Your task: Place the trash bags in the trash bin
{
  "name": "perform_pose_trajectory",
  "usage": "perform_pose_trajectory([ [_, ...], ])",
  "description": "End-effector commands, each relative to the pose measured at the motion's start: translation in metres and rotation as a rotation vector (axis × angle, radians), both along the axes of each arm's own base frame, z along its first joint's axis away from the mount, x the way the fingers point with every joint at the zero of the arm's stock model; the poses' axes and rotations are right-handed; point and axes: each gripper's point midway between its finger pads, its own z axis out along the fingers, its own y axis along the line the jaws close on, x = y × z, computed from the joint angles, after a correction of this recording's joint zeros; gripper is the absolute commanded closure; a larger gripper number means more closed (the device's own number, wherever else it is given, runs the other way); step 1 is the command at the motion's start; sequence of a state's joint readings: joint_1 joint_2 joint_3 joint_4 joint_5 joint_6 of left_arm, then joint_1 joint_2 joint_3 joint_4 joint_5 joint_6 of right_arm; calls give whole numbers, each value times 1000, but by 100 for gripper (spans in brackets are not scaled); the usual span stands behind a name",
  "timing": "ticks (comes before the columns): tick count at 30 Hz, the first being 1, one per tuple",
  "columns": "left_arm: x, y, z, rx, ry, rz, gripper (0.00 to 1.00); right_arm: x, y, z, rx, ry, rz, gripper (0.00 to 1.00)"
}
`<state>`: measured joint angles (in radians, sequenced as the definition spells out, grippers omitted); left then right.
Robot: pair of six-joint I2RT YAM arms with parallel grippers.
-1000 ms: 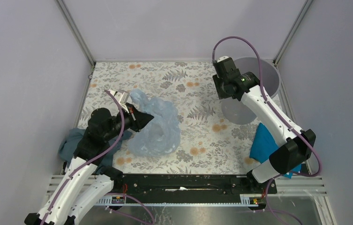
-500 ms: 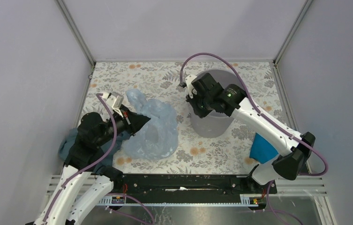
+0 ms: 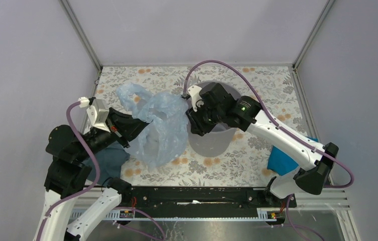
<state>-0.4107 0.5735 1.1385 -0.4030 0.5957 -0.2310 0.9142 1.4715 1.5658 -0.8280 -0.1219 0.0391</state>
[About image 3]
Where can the light blue plastic trash bag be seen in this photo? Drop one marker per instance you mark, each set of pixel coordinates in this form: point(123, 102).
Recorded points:
point(165, 137)

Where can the slotted cable duct rail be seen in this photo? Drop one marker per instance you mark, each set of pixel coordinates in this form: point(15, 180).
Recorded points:
point(237, 214)

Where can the grey-blue cloth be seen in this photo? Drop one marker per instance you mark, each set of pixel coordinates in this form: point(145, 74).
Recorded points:
point(110, 161)

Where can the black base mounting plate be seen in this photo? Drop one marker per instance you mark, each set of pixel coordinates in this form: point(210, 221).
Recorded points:
point(202, 198)

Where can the floral patterned table mat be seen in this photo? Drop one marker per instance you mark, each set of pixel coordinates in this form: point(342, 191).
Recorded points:
point(244, 163)

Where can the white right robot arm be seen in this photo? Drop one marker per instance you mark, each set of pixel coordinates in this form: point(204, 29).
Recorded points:
point(257, 121)

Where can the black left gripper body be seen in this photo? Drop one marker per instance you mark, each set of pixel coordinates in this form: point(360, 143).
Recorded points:
point(113, 136)

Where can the bright blue cloth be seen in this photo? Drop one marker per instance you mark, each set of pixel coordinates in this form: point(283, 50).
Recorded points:
point(288, 160)

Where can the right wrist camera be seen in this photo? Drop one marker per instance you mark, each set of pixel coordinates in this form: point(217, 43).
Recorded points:
point(193, 93)

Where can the grey plastic trash bin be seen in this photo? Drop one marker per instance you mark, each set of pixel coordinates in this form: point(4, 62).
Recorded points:
point(218, 140)

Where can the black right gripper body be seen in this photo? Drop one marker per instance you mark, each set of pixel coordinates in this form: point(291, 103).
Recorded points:
point(205, 118)

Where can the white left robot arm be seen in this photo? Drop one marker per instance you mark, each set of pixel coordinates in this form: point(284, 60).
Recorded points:
point(75, 171)

